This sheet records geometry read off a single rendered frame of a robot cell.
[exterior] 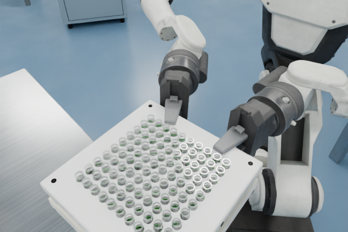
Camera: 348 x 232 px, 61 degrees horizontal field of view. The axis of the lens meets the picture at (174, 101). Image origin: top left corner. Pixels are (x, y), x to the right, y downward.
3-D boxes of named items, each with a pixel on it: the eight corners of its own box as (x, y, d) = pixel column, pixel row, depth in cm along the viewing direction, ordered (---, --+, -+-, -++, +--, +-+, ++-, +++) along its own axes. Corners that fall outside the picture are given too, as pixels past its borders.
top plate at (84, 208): (163, 309, 34) (163, 304, 32) (42, 189, 45) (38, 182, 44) (262, 170, 48) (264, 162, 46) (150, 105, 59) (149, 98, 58)
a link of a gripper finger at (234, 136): (209, 146, 49) (233, 128, 52) (224, 158, 47) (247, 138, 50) (210, 140, 48) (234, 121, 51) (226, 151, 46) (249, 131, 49)
